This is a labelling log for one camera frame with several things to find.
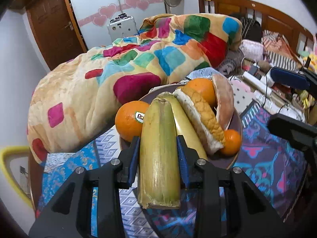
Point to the black bag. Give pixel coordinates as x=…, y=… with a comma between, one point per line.
x=251, y=29

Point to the yellow foam tube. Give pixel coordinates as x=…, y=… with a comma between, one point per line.
x=10, y=170

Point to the orange with white sticker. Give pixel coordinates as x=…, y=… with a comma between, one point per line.
x=129, y=119

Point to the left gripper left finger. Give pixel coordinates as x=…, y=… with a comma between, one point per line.
x=68, y=213

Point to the dark brown round plate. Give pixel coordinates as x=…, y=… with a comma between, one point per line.
x=218, y=159

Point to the pink patterned pillow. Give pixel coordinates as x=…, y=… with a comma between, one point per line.
x=252, y=50

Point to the white power strip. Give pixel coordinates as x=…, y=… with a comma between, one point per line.
x=257, y=84

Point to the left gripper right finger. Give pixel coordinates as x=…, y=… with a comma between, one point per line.
x=248, y=212

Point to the colourful patchwork blanket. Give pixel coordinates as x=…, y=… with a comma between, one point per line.
x=75, y=102

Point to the frosted sliding wardrobe doors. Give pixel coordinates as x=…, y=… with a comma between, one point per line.
x=93, y=16

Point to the white metal box device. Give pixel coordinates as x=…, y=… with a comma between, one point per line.
x=122, y=26

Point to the large orange with sticker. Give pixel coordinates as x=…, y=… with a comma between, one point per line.
x=205, y=88

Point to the small mandarin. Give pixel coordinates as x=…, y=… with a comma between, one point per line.
x=233, y=142

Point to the large pomelo segment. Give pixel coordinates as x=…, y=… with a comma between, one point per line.
x=225, y=100

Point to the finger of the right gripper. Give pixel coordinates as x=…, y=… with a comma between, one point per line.
x=303, y=80
x=301, y=136

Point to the brown wooden door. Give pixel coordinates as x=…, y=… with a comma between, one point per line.
x=55, y=33

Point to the cream filled bread roll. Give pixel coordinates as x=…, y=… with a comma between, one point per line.
x=202, y=119

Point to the wooden bed headboard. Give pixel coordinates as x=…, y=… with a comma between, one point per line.
x=299, y=38

